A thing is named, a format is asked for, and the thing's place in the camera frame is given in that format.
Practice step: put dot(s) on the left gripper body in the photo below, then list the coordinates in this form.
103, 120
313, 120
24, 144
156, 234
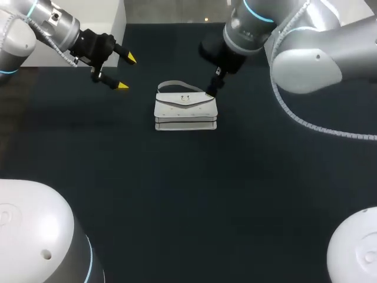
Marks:
91, 47

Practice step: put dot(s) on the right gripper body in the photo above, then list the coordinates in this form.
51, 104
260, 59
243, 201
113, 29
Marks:
219, 54

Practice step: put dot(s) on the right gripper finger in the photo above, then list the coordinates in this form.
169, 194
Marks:
216, 80

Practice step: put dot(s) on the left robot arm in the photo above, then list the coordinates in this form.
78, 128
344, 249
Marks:
17, 38

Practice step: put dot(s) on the large white block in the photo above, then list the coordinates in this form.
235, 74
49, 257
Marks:
88, 17

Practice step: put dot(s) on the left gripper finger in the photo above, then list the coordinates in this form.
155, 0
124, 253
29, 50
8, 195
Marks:
125, 54
107, 81

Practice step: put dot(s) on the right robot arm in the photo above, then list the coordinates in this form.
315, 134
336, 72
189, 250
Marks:
306, 65

